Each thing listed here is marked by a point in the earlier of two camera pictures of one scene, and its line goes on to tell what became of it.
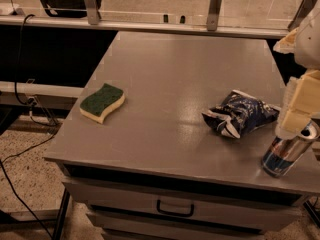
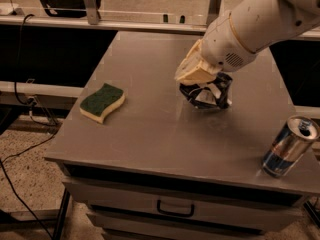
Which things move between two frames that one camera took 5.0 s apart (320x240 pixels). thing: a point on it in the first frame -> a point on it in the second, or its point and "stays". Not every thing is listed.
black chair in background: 66,0 stays
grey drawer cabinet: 155,170 stays
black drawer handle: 174,213 stays
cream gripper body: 309,42 -> 222,44
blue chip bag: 240,115 -> 212,95
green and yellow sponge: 98,105 stays
